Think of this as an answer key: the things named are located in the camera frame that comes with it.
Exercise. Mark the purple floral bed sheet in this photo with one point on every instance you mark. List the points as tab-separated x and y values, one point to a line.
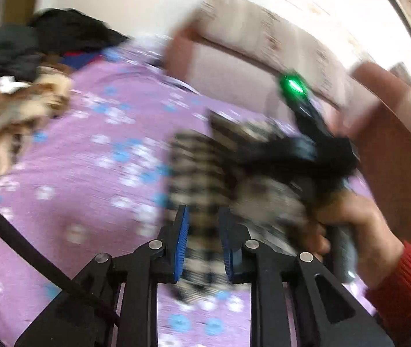
96	180

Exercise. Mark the red knit sleeve forearm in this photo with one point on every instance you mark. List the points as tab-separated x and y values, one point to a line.
392	300

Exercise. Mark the brown beige patterned garment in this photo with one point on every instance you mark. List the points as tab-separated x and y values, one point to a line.
30	108

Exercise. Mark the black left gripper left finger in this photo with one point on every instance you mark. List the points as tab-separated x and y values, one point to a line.
112	301

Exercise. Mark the black clothes pile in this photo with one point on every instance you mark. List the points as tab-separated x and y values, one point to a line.
51	33

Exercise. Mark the pink padded headboard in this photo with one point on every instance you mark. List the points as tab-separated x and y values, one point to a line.
378	102

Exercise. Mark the striped floral pillow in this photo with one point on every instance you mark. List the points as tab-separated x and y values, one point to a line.
262	35

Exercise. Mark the right hand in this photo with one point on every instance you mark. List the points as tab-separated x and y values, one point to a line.
378	249

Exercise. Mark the brown wooden bed frame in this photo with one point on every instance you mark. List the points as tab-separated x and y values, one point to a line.
384	145

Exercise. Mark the black beige checkered coat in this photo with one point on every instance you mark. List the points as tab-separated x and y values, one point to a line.
204	176

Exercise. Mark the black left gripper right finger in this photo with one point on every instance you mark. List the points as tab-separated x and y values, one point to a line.
295	300

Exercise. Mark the blue red garment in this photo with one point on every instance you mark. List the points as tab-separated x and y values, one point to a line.
78	60

